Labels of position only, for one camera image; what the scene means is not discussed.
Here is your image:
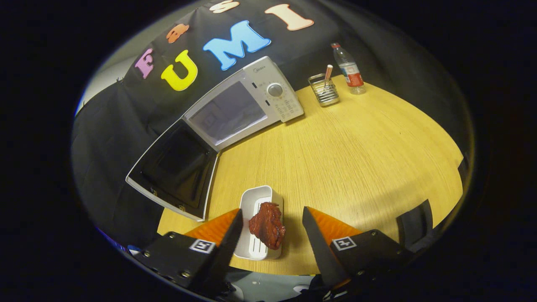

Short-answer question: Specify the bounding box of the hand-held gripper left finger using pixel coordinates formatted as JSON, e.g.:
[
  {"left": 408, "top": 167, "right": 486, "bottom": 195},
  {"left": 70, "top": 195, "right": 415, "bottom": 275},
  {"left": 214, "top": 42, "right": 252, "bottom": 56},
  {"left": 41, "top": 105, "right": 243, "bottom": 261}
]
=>
[{"left": 128, "top": 208, "right": 244, "bottom": 294}]

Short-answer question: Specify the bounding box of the metal wire basket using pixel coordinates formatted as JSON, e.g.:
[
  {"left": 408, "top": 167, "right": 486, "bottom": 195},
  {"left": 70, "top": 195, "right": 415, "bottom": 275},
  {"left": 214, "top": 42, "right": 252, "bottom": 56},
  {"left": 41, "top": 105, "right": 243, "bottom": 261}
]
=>
[{"left": 308, "top": 73, "right": 340, "bottom": 107}]

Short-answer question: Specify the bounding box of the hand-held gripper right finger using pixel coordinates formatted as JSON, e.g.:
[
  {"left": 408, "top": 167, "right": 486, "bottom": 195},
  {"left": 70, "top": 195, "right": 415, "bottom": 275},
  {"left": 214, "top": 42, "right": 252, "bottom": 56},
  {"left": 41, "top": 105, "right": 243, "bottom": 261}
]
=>
[{"left": 302, "top": 206, "right": 414, "bottom": 290}]

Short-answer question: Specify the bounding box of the white toaster oven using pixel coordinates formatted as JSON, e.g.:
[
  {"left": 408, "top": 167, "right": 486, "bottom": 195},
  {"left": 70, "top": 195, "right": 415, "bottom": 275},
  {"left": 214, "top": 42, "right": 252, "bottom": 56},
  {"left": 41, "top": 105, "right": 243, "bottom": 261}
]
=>
[{"left": 125, "top": 56, "right": 305, "bottom": 222}]

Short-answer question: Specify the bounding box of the brown cooked meat piece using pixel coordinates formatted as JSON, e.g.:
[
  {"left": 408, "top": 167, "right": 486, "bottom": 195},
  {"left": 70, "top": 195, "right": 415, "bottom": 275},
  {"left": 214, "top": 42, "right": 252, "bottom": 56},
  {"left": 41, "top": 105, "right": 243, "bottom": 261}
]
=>
[{"left": 248, "top": 202, "right": 286, "bottom": 250}]

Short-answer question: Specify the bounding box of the clear bottle with red label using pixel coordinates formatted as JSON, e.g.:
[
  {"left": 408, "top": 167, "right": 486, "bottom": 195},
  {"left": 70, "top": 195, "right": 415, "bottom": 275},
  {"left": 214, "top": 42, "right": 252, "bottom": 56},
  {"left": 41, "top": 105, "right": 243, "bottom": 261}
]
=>
[{"left": 331, "top": 42, "right": 366, "bottom": 95}]

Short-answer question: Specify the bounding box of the white ribbed plastic tray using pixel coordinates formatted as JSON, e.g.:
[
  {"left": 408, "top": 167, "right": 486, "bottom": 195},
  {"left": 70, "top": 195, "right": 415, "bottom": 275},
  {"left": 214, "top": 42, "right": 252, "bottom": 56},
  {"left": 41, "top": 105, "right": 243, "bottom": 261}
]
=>
[{"left": 234, "top": 185, "right": 284, "bottom": 261}]

